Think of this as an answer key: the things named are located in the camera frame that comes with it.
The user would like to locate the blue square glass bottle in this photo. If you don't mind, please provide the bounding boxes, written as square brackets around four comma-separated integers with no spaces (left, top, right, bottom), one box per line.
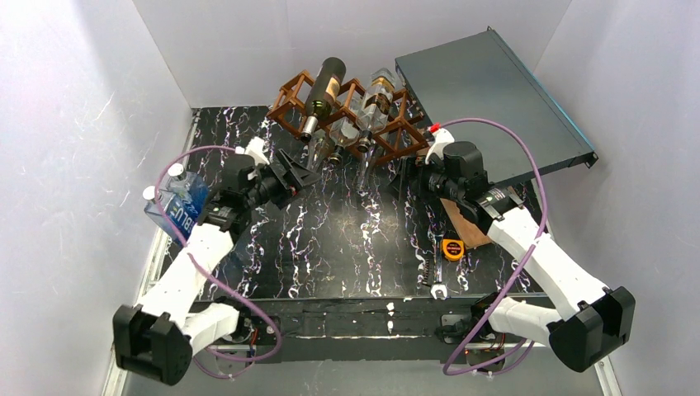
[166,163,209,219]
[142,186,197,247]

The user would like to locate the dark green wine bottle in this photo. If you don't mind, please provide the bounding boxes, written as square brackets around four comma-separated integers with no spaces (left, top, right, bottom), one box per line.
[300,57,347,144]

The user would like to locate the brown wooden wine rack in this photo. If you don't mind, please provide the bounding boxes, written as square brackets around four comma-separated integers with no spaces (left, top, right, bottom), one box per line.
[267,70,433,165]

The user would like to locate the orange tape measure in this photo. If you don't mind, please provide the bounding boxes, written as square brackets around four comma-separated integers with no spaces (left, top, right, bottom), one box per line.
[441,238,466,262]

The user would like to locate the brown wooden board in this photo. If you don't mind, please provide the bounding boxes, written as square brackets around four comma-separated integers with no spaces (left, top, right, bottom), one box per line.
[418,136,526,250]

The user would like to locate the clear square liquor bottle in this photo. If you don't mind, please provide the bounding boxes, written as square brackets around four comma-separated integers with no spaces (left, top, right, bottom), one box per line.
[329,118,360,165]
[356,68,397,153]

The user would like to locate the dark grey flat box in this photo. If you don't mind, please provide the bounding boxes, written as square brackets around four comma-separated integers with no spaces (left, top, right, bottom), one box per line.
[395,29,598,186]

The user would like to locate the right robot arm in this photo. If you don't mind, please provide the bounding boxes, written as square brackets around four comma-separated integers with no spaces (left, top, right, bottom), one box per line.
[390,142,636,372]

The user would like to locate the silver wrench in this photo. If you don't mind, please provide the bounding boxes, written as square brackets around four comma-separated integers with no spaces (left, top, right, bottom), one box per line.
[430,256,448,300]

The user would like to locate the black comb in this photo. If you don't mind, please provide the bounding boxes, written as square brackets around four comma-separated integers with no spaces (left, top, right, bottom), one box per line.
[420,257,434,287]

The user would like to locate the clear wine glass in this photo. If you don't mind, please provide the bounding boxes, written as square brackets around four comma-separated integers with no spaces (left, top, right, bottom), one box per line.
[354,144,384,191]
[301,136,333,191]

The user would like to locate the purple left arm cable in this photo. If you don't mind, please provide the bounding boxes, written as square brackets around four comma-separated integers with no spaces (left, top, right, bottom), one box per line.
[154,144,286,380]

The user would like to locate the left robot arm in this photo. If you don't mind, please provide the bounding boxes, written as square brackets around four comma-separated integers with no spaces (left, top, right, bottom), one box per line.
[112,143,320,385]

